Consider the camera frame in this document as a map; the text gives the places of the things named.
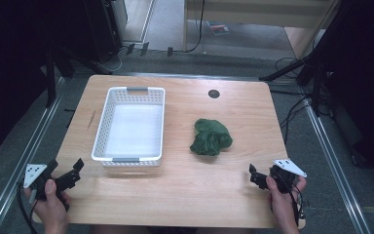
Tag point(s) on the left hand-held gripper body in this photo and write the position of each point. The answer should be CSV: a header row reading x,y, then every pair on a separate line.
x,y
37,177

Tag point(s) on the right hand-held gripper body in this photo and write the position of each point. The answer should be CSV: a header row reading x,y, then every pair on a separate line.
x,y
285,175

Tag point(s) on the dark green cloth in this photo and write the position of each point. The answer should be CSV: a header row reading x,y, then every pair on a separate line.
x,y
211,138

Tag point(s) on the white perforated plastic basket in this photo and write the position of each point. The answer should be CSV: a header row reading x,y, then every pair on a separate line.
x,y
131,130

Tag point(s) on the person's left hand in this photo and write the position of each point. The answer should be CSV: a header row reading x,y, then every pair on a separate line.
x,y
52,209

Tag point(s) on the person's right hand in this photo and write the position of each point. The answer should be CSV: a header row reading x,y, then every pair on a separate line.
x,y
284,208

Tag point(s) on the black round table grommet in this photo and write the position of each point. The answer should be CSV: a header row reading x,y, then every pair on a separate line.
x,y
214,94

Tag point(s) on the person's lap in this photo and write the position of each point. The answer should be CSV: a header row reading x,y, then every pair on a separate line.
x,y
175,230

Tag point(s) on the dark curtain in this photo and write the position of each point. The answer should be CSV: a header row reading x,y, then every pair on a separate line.
x,y
363,81
9,74

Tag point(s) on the black tripod stand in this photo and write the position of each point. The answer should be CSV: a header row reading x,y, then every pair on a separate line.
x,y
305,63

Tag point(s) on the black cabinet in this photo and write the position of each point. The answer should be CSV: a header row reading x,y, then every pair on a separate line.
x,y
105,29

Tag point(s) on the booklet with red print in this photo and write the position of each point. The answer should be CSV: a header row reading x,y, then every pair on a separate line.
x,y
219,28

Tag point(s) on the silver metal floor rail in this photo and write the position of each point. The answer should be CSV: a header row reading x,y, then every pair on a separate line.
x,y
22,159
334,169

